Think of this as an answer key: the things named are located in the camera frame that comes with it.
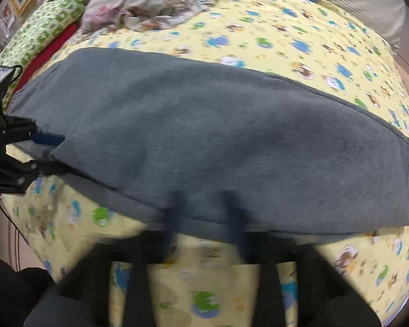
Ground red cloth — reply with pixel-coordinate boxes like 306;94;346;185
12;23;80;94

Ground green printed pillow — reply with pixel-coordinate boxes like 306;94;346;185
0;0;86;75

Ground yellow cartoon printed bedsheet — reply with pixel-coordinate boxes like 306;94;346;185
0;0;409;327

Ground floral blanket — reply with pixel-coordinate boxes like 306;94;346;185
79;0;227;35

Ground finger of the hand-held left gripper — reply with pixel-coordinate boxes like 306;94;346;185
0;158;74;195
2;114;65;148

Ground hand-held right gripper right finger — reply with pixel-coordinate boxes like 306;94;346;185
221;191;328;327

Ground grey pants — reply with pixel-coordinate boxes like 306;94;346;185
5;48;409;244

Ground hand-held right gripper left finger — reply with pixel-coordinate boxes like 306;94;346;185
100;191;186;327

